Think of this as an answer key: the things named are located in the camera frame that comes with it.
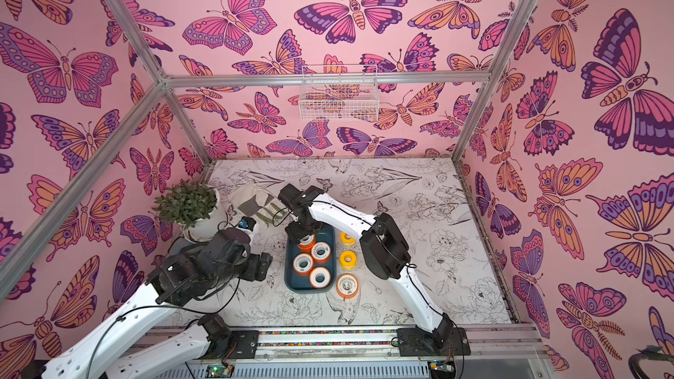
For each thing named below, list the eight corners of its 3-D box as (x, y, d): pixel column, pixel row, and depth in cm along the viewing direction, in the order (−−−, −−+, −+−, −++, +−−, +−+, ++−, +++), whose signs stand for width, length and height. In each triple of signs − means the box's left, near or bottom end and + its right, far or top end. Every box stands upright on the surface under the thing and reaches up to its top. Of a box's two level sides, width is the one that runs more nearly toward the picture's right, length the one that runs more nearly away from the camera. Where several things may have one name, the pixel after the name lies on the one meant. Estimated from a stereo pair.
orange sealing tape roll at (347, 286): (336, 298, 84) (336, 296, 82) (336, 276, 88) (336, 274, 86) (358, 298, 84) (358, 296, 82) (357, 276, 88) (358, 274, 86)
